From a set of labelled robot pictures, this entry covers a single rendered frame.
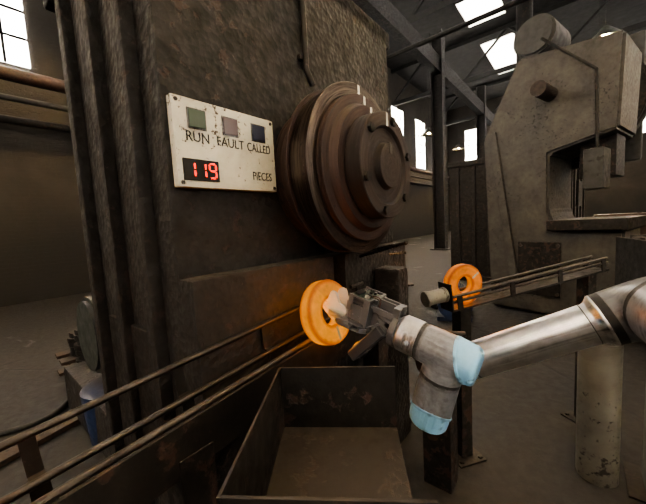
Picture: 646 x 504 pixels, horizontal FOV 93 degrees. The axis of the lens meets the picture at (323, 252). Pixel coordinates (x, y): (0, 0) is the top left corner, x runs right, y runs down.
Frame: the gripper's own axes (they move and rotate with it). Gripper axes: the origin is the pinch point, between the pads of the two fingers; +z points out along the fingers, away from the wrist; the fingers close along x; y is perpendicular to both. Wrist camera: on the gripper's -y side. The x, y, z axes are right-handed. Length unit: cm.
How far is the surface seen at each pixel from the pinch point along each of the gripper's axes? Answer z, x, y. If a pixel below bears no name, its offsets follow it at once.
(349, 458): -24.5, 21.0, -10.8
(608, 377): -64, -78, -22
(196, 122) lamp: 23.5, 21.6, 37.4
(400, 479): -32.2, 19.7, -9.0
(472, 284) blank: -18, -70, -3
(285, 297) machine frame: 10.1, 3.6, -1.2
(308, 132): 10.8, 1.5, 39.3
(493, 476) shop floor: -44, -61, -69
